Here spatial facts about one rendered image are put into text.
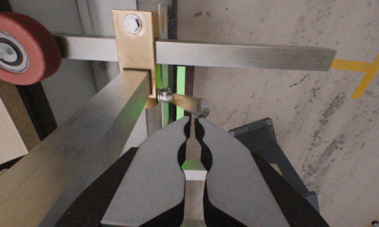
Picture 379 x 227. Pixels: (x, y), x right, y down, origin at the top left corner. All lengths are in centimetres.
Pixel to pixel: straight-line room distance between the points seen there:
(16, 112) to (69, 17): 26
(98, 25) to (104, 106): 40
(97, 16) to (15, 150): 34
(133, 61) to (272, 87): 113
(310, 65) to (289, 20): 94
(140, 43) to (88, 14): 31
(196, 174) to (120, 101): 27
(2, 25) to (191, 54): 21
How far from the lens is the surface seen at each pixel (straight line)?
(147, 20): 26
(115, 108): 17
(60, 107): 48
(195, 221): 62
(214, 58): 27
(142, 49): 26
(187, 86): 45
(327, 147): 181
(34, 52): 28
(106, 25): 54
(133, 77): 24
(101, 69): 58
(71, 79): 51
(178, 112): 48
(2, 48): 30
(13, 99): 36
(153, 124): 51
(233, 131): 138
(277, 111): 142
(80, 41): 30
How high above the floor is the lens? 112
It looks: 61 degrees down
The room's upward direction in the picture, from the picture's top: 179 degrees counter-clockwise
